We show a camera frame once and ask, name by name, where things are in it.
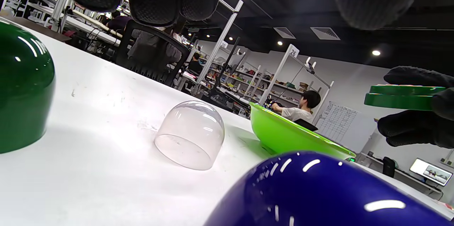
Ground white wall board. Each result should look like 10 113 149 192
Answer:
316 101 359 142

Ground lit computer monitor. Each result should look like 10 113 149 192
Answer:
410 158 454 187

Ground white tagged shelf post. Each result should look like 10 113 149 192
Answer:
196 0 244 90
259 44 300 106

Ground cluttered storage shelves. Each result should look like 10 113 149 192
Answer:
204 65 334 108

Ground white background desk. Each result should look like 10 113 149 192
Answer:
28 2 123 46

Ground black mesh office chair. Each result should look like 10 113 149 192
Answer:
115 20 190 87

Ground square ceiling air vent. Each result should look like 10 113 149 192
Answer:
310 27 341 41
273 27 296 39

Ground green plastic bowl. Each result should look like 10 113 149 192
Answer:
249 102 356 161

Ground person's right hand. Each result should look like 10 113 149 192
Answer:
377 66 454 148

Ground green capsule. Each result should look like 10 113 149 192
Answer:
0 20 56 154

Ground green dice cup base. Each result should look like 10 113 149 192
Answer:
364 84 446 111

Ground clear plastic dome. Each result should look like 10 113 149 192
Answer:
154 100 225 171

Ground blue dice cup cover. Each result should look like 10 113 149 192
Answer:
204 151 454 226

